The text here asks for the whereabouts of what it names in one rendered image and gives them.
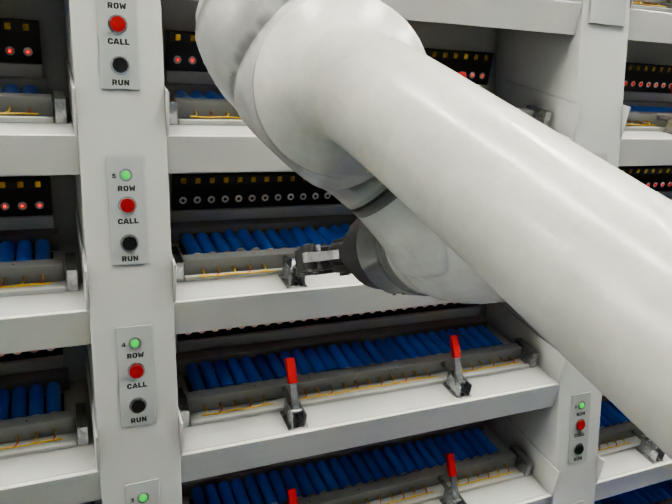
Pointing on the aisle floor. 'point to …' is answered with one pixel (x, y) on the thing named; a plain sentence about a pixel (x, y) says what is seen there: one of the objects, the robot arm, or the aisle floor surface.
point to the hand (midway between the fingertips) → (316, 262)
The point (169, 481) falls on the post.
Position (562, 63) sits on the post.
